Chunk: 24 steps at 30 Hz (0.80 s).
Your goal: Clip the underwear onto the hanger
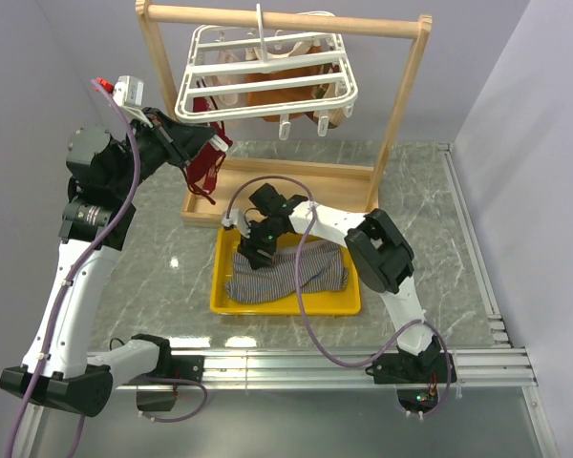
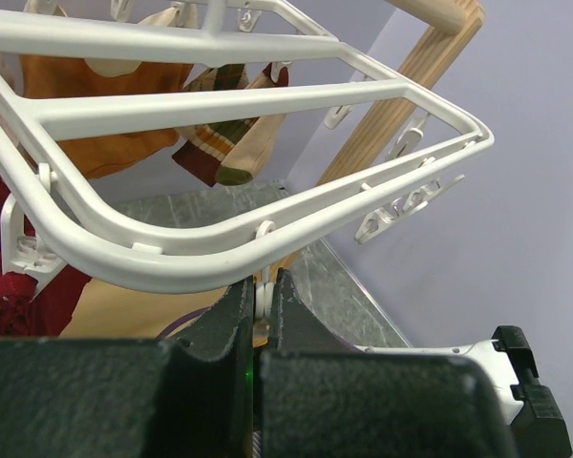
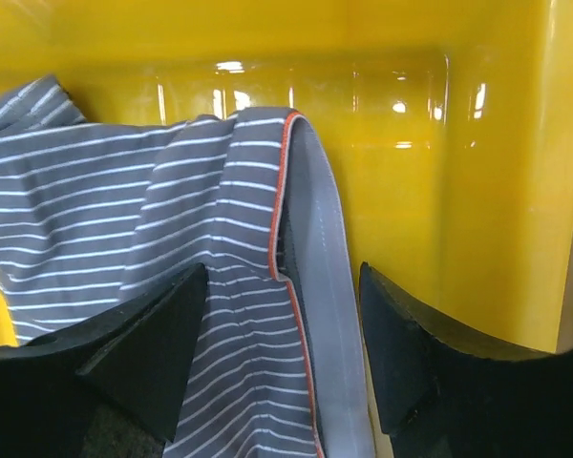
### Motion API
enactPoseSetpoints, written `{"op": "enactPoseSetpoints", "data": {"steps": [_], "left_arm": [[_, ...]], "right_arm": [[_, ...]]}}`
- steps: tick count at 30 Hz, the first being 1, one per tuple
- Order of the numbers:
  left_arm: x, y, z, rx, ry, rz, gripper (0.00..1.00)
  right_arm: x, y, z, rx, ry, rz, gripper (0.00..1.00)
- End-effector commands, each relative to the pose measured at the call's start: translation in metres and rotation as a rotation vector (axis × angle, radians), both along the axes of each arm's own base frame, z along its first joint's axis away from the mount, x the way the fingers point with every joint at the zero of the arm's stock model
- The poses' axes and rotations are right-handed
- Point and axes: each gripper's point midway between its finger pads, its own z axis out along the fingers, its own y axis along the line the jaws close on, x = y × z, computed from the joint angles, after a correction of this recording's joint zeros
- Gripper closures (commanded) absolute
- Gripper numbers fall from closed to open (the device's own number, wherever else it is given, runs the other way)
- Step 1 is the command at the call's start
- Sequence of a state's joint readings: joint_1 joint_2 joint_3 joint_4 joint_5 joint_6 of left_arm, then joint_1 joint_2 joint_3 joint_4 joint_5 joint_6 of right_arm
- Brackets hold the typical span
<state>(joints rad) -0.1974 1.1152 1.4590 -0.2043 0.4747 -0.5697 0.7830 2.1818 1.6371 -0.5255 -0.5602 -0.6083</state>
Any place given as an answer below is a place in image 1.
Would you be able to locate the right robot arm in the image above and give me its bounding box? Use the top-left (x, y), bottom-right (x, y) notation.
top-left (223, 177), bottom-right (456, 385)

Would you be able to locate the grey striped underwear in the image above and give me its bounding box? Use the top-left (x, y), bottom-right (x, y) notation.
top-left (224, 240), bottom-right (349, 304)

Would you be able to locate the red underwear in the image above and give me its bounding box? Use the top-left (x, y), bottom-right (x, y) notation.
top-left (181, 121), bottom-right (233, 205)

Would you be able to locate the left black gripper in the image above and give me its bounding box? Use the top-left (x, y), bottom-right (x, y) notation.
top-left (111, 106), bottom-right (217, 197)

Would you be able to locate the yellow plastic tray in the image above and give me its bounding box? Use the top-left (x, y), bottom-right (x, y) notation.
top-left (210, 229), bottom-right (361, 316)

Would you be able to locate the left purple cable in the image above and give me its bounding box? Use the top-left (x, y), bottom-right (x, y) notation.
top-left (4, 78), bottom-right (210, 458)

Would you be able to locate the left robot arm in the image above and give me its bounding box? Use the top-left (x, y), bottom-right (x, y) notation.
top-left (0, 107), bottom-right (217, 417)

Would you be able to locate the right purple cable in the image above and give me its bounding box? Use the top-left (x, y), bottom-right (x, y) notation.
top-left (226, 175), bottom-right (453, 416)

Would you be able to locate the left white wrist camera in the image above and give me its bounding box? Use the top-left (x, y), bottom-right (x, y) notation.
top-left (95, 75), bottom-right (148, 123)

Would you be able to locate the wooden hanging rack stand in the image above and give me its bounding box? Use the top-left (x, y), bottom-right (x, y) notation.
top-left (136, 1), bottom-right (433, 226)

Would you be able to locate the aluminium mounting rail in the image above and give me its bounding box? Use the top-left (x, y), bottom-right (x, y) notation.
top-left (15, 348), bottom-right (558, 457)

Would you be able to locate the purple cable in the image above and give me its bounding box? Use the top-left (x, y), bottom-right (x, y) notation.
top-left (226, 175), bottom-right (453, 416)
top-left (4, 78), bottom-right (210, 458)

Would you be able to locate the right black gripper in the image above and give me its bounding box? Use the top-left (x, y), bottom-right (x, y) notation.
top-left (238, 216), bottom-right (282, 271)

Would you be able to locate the white plastic clip hanger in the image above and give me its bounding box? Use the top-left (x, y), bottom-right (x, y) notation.
top-left (174, 21), bottom-right (358, 140)

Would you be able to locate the orange underwear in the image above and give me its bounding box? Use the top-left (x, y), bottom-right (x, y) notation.
top-left (245, 66), bottom-right (323, 106)

